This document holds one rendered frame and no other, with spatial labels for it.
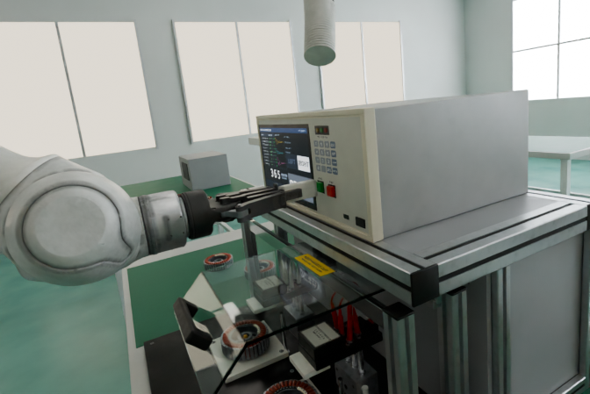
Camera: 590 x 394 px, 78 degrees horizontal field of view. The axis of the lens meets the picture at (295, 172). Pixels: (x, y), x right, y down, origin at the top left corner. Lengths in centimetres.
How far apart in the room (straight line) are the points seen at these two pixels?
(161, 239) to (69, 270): 21
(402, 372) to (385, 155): 30
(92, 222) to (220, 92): 515
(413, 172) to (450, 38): 761
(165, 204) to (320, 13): 158
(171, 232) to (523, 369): 61
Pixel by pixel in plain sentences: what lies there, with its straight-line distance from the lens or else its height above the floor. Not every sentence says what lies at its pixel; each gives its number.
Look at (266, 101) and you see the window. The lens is 569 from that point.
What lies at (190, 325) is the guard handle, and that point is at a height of 106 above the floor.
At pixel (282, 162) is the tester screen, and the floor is 121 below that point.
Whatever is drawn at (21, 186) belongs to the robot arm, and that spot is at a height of 129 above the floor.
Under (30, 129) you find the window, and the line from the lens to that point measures 532.
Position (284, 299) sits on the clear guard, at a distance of 55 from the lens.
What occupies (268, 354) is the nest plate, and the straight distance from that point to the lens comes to 94.
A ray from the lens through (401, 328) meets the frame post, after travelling 53.
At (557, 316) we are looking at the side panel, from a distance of 82.
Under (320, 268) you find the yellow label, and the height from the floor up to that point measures 107.
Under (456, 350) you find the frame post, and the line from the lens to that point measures 63.
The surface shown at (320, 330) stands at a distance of 74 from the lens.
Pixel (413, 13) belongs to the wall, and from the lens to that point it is 756.
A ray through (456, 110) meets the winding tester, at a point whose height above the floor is 130.
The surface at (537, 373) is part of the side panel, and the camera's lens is 83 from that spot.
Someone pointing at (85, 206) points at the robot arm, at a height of 127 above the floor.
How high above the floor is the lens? 133
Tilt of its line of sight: 10 degrees down
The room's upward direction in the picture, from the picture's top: 6 degrees counter-clockwise
